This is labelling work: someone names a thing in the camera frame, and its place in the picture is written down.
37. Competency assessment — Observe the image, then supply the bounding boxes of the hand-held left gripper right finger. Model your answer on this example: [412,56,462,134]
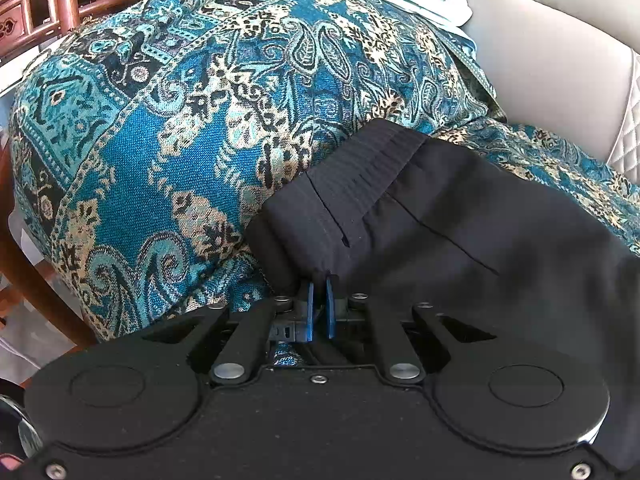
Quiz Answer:
[325,272,499,387]

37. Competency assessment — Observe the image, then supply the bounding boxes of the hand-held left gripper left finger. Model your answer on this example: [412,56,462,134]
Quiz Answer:
[141,280,317,387]

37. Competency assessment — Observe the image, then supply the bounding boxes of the black pants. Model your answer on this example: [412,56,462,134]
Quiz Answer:
[245,119,640,467]

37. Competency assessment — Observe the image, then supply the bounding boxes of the teal paisley patterned blanket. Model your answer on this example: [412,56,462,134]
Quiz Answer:
[7,0,640,367]

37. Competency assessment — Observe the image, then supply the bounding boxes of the beige leather sofa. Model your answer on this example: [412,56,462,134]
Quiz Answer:
[435,0,640,181]

